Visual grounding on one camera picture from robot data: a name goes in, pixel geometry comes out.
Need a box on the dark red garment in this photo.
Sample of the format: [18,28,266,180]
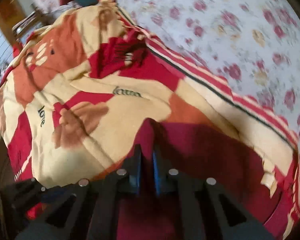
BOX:
[115,119,285,240]

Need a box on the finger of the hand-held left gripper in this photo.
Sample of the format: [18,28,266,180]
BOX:
[5,177,77,209]

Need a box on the white floral bed sheet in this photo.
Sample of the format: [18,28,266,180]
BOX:
[27,0,300,142]

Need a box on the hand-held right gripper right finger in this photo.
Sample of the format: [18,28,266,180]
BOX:
[152,149,276,240]

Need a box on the red cream orange printed blanket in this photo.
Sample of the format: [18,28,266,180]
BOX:
[0,0,300,238]

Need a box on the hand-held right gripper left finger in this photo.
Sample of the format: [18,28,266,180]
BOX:
[15,144,142,240]

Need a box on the wooden furniture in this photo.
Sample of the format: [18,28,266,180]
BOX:
[0,0,42,46]

